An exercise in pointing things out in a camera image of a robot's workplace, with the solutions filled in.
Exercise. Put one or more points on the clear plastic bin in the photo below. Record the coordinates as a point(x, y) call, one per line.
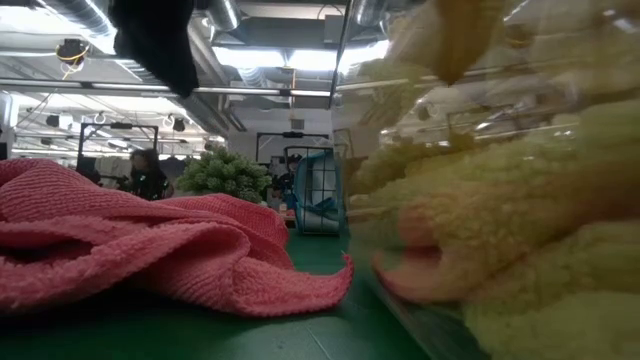
point(560, 134)

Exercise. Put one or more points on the fluorescent ceiling light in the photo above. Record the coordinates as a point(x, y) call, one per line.
point(300, 59)

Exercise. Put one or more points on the person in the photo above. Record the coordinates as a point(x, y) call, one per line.
point(147, 177)
point(287, 177)

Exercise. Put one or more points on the light blue microfiber towel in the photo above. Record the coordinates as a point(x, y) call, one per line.
point(315, 224)

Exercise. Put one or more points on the silver ceiling pipe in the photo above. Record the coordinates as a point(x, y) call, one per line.
point(75, 85)

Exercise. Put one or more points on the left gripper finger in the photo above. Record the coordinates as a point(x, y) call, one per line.
point(155, 40)

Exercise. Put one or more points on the silver ventilation duct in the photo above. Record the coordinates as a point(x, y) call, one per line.
point(90, 15)

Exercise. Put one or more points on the pink microfiber towel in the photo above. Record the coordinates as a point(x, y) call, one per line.
point(150, 250)

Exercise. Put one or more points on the green artificial plant ball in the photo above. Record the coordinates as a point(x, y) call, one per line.
point(225, 175)

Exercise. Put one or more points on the black round ceiling fixture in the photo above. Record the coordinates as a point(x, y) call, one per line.
point(72, 50)

